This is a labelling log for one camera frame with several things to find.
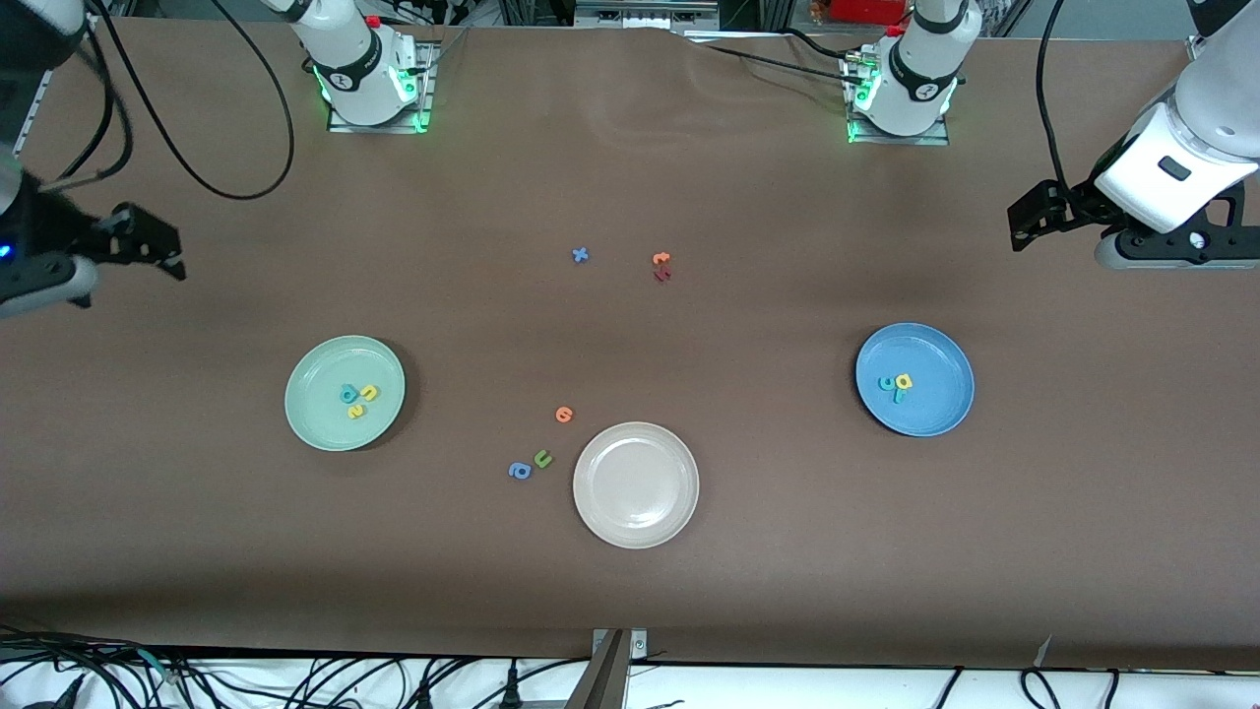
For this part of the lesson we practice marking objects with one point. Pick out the metal table bracket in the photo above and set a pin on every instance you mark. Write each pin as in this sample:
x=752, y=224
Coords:
x=612, y=675

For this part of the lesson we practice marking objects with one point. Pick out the white tape scrap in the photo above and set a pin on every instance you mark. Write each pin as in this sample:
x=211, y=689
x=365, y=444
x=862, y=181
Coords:
x=1041, y=650

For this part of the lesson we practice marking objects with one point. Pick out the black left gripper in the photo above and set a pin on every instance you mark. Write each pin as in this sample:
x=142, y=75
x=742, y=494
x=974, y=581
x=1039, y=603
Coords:
x=1080, y=203

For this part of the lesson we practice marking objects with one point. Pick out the red box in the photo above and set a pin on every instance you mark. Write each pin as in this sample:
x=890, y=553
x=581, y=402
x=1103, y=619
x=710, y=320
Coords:
x=866, y=10

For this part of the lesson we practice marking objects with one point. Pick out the green plate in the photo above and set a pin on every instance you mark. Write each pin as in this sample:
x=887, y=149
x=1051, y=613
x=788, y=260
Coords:
x=315, y=414

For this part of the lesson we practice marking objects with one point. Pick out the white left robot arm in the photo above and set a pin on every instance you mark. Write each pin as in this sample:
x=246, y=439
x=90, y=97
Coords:
x=1211, y=108

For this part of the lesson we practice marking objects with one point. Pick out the blue foam letter a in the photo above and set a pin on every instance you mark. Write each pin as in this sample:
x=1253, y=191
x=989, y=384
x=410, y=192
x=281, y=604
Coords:
x=520, y=472

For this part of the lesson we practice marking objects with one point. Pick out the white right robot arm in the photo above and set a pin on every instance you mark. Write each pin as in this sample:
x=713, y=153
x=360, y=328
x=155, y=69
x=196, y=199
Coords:
x=354, y=69

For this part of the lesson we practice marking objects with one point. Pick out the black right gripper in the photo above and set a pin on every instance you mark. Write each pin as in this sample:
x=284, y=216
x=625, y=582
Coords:
x=71, y=238

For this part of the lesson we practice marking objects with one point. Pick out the black power plug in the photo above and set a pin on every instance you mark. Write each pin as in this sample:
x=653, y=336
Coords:
x=511, y=684

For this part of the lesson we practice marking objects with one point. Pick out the beige plate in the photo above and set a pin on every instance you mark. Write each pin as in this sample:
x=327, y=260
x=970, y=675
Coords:
x=636, y=484

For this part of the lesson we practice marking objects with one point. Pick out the blue plate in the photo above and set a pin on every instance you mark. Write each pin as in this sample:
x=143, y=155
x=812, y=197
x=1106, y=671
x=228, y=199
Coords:
x=930, y=414

